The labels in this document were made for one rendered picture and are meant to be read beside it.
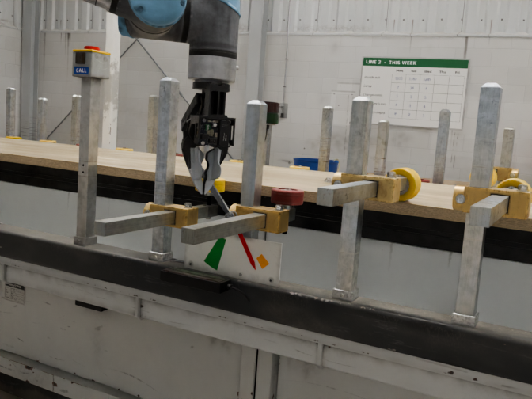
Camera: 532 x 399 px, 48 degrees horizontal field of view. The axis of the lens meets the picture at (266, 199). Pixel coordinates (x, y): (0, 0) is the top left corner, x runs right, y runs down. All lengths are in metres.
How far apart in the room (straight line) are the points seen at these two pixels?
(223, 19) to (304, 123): 7.72
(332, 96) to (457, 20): 1.93
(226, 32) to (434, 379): 0.80
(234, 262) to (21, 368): 1.16
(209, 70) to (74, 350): 1.32
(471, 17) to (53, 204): 7.10
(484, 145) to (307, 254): 0.58
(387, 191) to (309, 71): 7.66
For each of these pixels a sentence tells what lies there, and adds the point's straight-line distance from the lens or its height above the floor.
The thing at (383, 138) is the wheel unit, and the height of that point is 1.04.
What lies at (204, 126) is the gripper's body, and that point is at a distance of 1.10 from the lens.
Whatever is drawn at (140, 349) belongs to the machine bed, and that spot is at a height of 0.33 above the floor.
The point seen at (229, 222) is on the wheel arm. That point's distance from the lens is 1.20.
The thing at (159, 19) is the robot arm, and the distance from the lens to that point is 0.95.
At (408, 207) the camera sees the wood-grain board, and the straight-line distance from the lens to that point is 1.43.
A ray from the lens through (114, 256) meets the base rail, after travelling 1.59.
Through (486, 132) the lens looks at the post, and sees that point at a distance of 1.19.
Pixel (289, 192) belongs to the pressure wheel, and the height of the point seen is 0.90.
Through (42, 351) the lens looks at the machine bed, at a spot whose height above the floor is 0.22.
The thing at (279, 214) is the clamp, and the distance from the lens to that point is 1.32.
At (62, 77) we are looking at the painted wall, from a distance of 11.13.
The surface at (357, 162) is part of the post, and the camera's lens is 1.25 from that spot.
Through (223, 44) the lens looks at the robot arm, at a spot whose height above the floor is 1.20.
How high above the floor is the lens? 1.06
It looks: 7 degrees down
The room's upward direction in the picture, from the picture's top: 4 degrees clockwise
